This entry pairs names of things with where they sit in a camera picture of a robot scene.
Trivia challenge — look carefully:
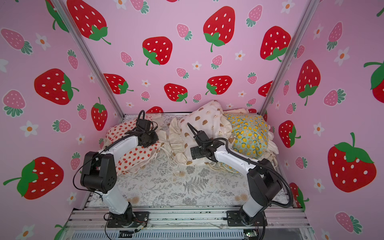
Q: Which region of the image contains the white cookie print pillow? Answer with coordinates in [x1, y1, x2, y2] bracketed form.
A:
[169, 101, 232, 167]

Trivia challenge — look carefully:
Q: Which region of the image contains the white strawberry print pillow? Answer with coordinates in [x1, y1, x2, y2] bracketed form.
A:
[104, 114, 169, 176]

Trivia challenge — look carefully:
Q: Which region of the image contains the teal lemon print pillow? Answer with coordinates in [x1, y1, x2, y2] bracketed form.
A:
[225, 113, 269, 159]

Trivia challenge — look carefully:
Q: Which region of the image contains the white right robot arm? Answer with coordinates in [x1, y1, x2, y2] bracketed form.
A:
[187, 123, 292, 226]

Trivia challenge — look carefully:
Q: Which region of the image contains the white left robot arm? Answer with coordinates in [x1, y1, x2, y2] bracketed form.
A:
[80, 118, 159, 227]

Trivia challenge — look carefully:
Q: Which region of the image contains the grey floral bed sheet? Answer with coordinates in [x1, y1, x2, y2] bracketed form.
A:
[86, 113, 290, 208]

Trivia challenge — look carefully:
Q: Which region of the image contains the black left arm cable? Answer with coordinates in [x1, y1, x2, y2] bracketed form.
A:
[71, 109, 160, 193]

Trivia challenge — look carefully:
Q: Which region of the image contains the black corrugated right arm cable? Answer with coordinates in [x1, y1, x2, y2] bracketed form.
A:
[209, 137, 295, 209]

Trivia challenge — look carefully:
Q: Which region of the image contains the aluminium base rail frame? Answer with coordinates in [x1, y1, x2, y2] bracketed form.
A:
[56, 206, 316, 240]

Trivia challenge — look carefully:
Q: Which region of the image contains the aluminium frame post left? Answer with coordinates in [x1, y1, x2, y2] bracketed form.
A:
[52, 0, 125, 119]

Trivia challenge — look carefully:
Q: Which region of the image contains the aluminium frame post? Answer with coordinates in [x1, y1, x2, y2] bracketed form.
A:
[52, 0, 125, 119]
[258, 0, 320, 115]

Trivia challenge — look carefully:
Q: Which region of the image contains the aluminium frame post right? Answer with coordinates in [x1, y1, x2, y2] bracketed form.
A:
[258, 0, 320, 115]

